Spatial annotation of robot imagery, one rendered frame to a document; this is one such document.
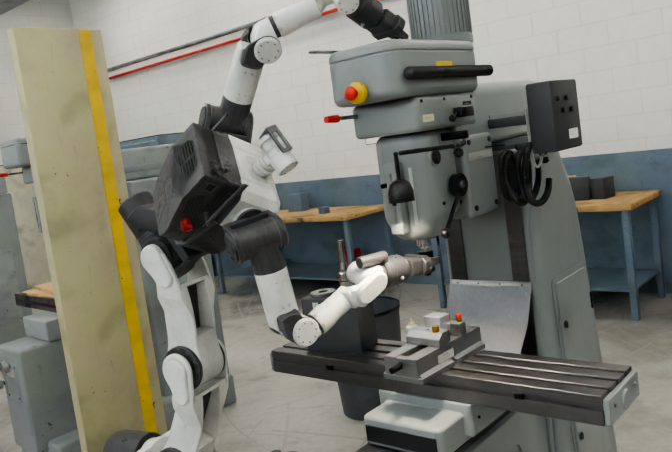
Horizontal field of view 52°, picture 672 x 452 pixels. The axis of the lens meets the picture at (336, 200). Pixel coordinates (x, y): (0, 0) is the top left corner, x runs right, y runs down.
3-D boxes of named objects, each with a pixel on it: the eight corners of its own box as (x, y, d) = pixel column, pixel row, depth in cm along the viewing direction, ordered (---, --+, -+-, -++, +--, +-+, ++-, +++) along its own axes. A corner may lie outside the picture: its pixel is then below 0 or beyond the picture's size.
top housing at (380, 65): (398, 96, 186) (391, 36, 185) (326, 109, 203) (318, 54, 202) (484, 90, 221) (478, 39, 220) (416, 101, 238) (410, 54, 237)
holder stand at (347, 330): (362, 353, 234) (354, 295, 232) (307, 351, 245) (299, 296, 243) (378, 342, 244) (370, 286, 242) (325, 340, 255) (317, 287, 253)
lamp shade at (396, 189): (387, 204, 189) (384, 181, 188) (390, 201, 196) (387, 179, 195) (414, 201, 187) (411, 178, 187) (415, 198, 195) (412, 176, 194)
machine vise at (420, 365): (422, 385, 198) (417, 347, 197) (382, 377, 208) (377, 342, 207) (486, 346, 223) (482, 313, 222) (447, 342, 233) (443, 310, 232)
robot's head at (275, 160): (269, 182, 193) (290, 162, 189) (249, 153, 195) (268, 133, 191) (282, 179, 199) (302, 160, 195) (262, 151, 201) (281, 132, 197)
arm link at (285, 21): (300, -9, 199) (240, 21, 200) (307, 4, 191) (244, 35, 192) (315, 23, 205) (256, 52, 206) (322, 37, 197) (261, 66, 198)
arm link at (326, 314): (357, 312, 196) (306, 359, 189) (339, 305, 205) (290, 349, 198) (338, 284, 193) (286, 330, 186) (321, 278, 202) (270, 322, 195)
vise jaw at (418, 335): (439, 347, 207) (438, 334, 206) (406, 343, 215) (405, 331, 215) (451, 341, 211) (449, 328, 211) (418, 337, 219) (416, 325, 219)
